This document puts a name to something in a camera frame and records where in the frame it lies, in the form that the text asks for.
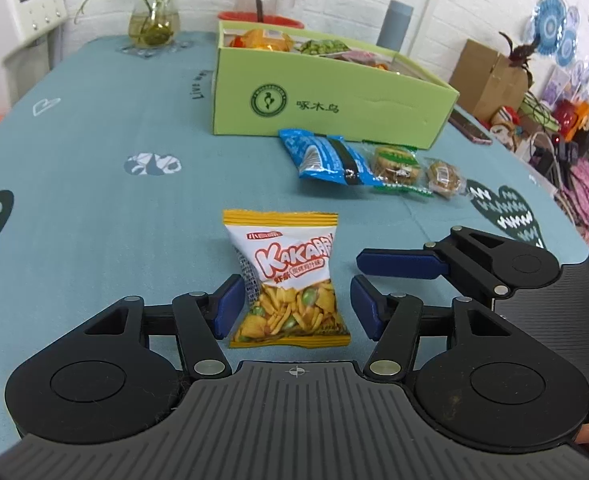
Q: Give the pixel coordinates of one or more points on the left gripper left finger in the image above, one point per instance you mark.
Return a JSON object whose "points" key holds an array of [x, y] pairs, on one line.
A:
{"points": [[125, 369]]}

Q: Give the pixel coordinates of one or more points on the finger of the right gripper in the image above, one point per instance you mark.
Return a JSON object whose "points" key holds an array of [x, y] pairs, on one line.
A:
{"points": [[478, 264]]}

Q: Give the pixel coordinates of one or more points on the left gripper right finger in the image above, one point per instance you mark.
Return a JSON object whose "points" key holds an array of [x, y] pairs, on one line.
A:
{"points": [[470, 373]]}

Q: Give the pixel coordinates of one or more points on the green cookie packet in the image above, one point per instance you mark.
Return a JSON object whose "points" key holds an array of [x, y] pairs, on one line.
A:
{"points": [[396, 169]]}

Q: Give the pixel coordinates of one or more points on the blue snack packet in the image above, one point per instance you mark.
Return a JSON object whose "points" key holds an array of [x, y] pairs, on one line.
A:
{"points": [[327, 158]]}

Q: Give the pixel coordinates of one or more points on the Kakarr orange snack bag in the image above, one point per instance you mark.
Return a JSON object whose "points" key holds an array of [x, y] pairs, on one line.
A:
{"points": [[285, 259]]}

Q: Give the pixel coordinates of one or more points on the small clear wrapped cake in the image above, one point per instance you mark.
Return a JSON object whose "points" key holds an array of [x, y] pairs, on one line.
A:
{"points": [[445, 179]]}

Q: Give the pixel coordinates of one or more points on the checkered side tablecloth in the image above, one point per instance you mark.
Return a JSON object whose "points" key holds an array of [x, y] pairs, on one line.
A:
{"points": [[568, 185]]}

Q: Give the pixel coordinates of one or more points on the red cased smartphone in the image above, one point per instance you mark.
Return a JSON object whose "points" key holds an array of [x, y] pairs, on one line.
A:
{"points": [[468, 129]]}

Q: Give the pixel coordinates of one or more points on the red kettle on side table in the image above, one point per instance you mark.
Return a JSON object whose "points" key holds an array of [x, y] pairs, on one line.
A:
{"points": [[566, 115]]}

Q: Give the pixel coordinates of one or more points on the brown cardboard box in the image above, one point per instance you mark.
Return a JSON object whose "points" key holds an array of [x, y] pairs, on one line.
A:
{"points": [[486, 81]]}

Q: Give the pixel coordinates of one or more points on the teal patterned tablecloth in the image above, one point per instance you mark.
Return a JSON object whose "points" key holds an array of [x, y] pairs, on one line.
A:
{"points": [[119, 188]]}

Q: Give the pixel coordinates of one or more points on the dark purple plant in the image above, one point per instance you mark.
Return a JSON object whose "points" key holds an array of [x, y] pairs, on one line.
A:
{"points": [[520, 56]]}

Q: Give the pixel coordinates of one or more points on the small blue paper fan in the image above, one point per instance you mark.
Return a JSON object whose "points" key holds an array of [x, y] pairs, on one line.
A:
{"points": [[567, 47]]}

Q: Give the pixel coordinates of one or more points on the grey blue thermos bottle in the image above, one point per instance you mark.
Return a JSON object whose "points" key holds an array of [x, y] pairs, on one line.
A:
{"points": [[395, 24]]}

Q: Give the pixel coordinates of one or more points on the large blue paper fan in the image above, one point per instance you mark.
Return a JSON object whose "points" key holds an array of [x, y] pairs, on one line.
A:
{"points": [[549, 21]]}

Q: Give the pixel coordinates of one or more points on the green cardboard box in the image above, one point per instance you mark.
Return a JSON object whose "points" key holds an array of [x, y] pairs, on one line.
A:
{"points": [[366, 93]]}

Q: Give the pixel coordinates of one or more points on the golden yellow snack packet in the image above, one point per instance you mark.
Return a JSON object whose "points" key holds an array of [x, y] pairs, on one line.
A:
{"points": [[263, 39]]}

